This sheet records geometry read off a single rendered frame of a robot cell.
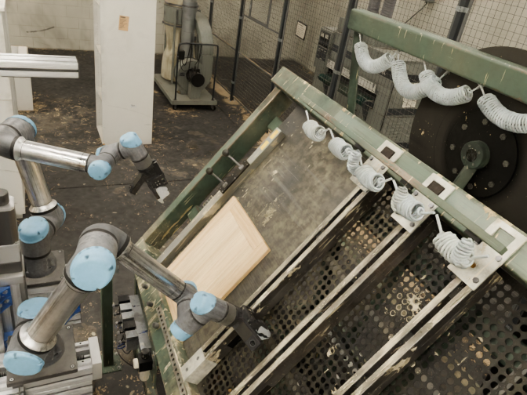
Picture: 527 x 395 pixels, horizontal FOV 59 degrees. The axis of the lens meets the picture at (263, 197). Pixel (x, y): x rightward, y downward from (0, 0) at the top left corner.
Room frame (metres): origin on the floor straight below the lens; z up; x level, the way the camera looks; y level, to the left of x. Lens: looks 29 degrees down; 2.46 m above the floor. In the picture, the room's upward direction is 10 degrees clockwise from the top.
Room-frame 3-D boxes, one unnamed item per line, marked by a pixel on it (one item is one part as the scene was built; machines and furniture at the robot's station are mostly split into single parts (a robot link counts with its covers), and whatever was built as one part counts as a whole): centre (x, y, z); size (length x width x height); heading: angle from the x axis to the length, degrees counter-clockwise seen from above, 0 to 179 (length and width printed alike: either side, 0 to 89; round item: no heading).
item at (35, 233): (1.57, 0.93, 1.20); 0.13 x 0.12 x 0.14; 3
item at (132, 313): (1.59, 0.52, 0.69); 0.50 x 0.14 x 0.24; 27
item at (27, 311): (1.12, 0.69, 1.20); 0.13 x 0.12 x 0.14; 15
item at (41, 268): (1.56, 0.93, 1.09); 0.15 x 0.15 x 0.10
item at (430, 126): (1.70, -0.78, 1.85); 0.80 x 0.06 x 0.80; 27
